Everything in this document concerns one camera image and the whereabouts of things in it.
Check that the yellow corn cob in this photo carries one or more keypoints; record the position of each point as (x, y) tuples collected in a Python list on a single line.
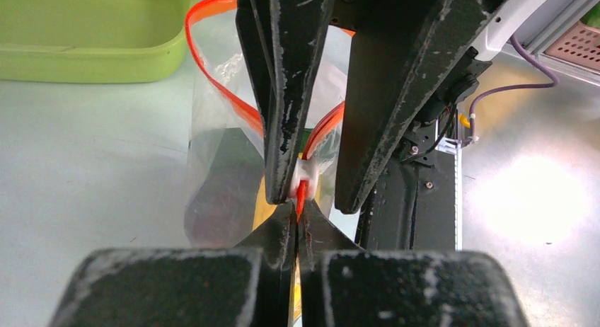
[(267, 212)]

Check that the pink perforated basket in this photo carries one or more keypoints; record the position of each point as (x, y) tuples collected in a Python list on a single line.
[(578, 45)]

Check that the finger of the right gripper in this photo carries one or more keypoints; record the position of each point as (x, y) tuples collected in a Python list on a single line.
[(401, 52), (282, 43)]

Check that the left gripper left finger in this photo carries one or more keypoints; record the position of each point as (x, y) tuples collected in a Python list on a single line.
[(250, 284)]

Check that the lime green plastic basin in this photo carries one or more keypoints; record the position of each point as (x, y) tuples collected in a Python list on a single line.
[(92, 41)]

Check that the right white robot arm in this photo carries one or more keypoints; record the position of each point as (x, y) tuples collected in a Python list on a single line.
[(507, 17)]

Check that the clear zip bag orange zipper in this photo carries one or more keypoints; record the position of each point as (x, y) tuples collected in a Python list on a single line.
[(223, 98)]

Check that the dark purple mangosteen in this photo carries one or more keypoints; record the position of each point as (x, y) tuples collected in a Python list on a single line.
[(224, 171)]

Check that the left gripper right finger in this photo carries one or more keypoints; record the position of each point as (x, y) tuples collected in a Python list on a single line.
[(345, 285)]

